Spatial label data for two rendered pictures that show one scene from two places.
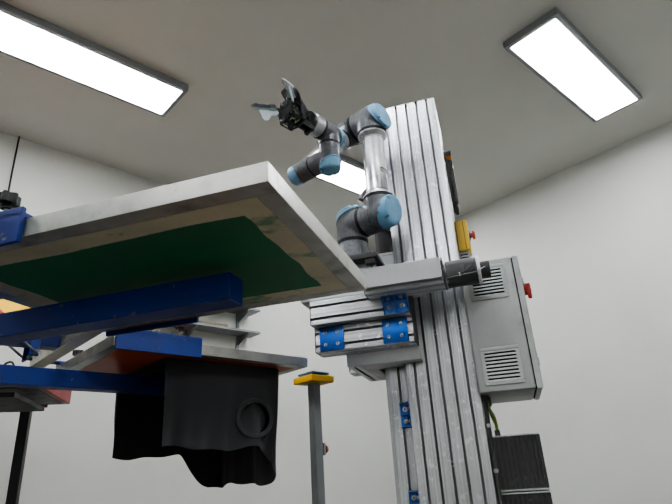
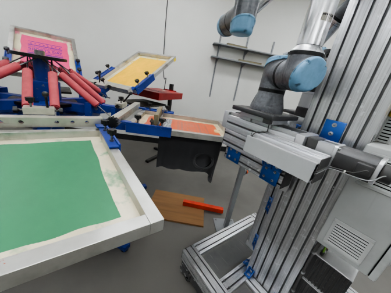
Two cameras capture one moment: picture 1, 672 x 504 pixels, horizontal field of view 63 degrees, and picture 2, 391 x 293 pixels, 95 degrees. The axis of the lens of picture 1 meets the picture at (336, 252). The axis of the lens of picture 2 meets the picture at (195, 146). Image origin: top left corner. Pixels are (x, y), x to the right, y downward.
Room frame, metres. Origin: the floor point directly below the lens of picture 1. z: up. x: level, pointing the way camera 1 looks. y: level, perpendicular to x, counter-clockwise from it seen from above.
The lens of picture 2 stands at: (1.02, -0.32, 1.34)
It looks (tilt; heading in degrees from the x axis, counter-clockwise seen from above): 20 degrees down; 35
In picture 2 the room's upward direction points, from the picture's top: 10 degrees clockwise
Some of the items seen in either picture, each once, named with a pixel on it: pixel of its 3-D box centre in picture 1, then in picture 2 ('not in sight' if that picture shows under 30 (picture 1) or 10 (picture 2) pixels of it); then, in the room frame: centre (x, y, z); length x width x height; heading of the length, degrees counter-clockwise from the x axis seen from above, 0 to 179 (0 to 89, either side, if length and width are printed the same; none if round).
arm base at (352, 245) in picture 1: (353, 254); (268, 100); (1.92, -0.07, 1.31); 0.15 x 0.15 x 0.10
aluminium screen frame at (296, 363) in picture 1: (184, 367); (182, 124); (2.16, 0.63, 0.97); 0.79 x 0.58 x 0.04; 133
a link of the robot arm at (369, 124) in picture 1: (374, 166); (321, 8); (1.83, -0.17, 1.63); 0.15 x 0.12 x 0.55; 50
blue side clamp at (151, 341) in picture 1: (158, 344); (149, 129); (1.80, 0.61, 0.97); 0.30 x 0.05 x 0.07; 133
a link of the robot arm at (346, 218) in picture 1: (353, 225); (277, 73); (1.91, -0.07, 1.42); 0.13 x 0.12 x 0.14; 50
